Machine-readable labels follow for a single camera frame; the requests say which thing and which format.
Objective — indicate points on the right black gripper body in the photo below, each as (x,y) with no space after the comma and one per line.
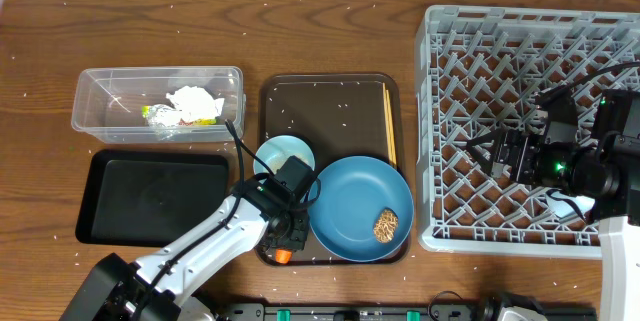
(532,159)

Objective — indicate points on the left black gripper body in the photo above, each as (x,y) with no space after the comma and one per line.
(293,237)

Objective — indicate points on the light blue rice bowl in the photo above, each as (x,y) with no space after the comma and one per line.
(275,151)

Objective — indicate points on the orange carrot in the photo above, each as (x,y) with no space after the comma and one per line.
(283,256)

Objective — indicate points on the light blue cup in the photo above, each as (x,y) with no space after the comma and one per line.
(563,205)

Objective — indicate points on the white napkin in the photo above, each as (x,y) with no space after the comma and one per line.
(196,105)

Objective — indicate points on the green foil snack wrapper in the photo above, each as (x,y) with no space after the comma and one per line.
(165,120)

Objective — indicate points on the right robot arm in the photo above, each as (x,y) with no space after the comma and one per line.
(608,173)

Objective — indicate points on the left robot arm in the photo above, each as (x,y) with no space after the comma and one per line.
(156,286)

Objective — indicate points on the grey dishwasher rack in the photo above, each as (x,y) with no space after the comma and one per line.
(478,69)

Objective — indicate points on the blue plate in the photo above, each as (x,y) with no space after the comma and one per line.
(352,195)

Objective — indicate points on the brown serving tray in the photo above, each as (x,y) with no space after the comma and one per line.
(337,116)

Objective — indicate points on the brown patterned food piece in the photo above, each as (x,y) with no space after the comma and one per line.
(385,226)

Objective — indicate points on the wooden chopstick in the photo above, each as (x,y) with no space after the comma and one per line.
(388,126)
(391,131)

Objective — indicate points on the black plastic tray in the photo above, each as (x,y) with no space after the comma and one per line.
(148,199)

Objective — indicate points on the clear plastic bin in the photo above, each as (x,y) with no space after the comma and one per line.
(108,102)

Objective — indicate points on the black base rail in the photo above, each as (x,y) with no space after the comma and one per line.
(260,312)

